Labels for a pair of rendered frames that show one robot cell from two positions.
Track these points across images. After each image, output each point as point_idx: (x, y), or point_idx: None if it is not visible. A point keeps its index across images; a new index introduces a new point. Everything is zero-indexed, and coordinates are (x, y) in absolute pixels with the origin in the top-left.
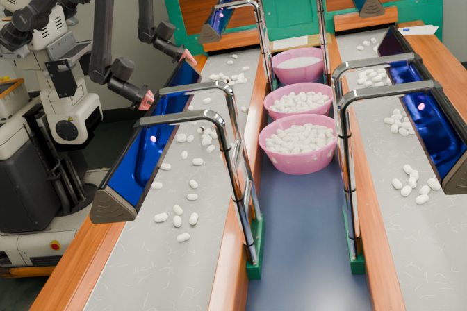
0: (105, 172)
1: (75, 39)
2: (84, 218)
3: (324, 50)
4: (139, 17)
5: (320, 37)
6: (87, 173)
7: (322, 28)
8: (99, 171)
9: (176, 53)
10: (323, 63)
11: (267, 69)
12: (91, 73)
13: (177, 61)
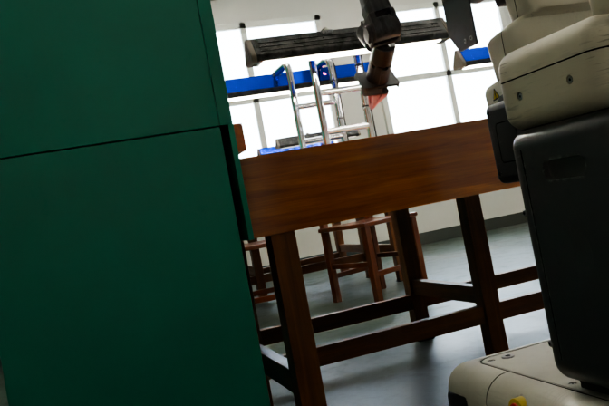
0: (536, 372)
1: None
2: None
3: (344, 124)
4: None
5: (341, 109)
6: (573, 387)
7: (341, 98)
8: (545, 379)
9: (391, 71)
10: (346, 140)
11: (374, 126)
12: None
13: (388, 89)
